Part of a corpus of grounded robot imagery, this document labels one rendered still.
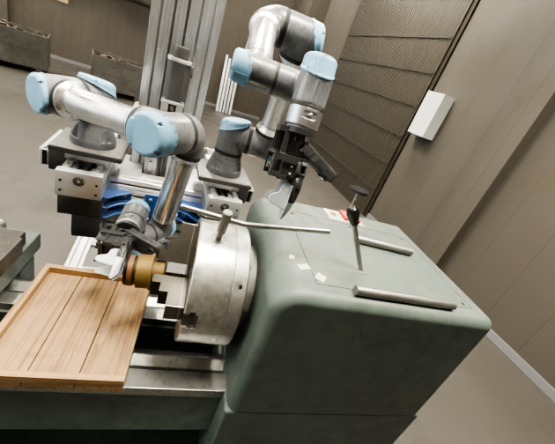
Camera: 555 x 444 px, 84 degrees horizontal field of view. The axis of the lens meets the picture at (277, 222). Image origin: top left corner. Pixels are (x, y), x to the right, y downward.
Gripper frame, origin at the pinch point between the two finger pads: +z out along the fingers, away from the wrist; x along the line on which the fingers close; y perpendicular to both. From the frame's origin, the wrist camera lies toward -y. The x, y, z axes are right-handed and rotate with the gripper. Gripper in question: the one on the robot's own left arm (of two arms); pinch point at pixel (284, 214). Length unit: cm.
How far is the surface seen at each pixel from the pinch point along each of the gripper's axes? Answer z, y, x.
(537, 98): -128, -274, -181
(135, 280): 24.3, 30.1, -2.5
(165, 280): 22.4, 23.5, -1.1
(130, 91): -38, 175, -692
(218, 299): 20.0, 11.8, 8.8
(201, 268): 14.4, 16.7, 6.3
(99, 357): 45, 34, 0
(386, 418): 51, -46, 10
